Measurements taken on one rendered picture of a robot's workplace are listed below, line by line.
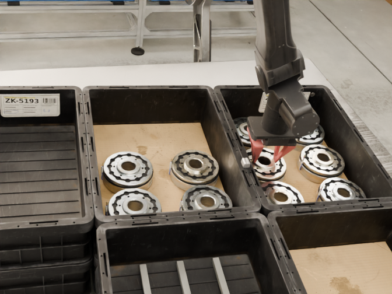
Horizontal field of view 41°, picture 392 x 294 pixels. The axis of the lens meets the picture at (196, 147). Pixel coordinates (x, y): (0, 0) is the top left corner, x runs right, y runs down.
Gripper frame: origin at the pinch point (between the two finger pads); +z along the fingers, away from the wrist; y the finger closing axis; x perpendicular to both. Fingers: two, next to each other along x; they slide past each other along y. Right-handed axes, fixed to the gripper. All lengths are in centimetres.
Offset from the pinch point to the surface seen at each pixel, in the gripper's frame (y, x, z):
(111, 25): -22, 220, 88
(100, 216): -36.0, -20.8, -6.4
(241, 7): 52, 196, 60
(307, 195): 8.7, -7.2, 4.3
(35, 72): -53, 57, 17
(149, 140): -24.0, 10.9, 4.0
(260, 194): -6.6, -16.3, -6.0
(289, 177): 6.3, -1.7, 4.3
